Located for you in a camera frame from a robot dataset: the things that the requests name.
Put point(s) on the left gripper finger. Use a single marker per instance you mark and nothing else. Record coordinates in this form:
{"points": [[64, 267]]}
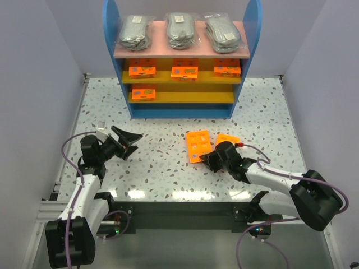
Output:
{"points": [[126, 138], [127, 151]]}

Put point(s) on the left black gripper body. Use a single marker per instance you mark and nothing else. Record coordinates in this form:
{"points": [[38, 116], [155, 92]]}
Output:
{"points": [[120, 144]]}

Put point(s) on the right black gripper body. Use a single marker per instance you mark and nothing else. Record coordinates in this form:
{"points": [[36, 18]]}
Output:
{"points": [[212, 161]]}

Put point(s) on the orange sponge pack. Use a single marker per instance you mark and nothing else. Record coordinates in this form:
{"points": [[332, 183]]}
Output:
{"points": [[185, 69], [227, 67], [142, 68], [227, 138], [198, 144]]}

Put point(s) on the orange sponge pack hidden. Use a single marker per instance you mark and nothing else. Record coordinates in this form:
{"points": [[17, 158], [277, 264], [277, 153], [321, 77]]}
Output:
{"points": [[143, 92]]}

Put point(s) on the silver scrubber pack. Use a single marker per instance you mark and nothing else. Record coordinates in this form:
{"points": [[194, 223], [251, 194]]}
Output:
{"points": [[222, 33], [135, 32], [181, 30]]}

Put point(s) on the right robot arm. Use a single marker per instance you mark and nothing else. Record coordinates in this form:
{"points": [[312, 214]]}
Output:
{"points": [[305, 196]]}

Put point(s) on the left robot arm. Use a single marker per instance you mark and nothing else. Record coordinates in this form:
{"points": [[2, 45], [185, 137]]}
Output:
{"points": [[71, 237]]}

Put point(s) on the blue shelf unit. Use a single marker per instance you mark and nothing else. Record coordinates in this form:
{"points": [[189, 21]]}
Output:
{"points": [[208, 97]]}

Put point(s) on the orange sponge pack on shelf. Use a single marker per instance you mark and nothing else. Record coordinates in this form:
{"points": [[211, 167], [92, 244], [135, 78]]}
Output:
{"points": [[227, 67]]}

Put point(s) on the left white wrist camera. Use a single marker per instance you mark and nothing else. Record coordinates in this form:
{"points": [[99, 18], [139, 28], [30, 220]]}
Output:
{"points": [[101, 132]]}

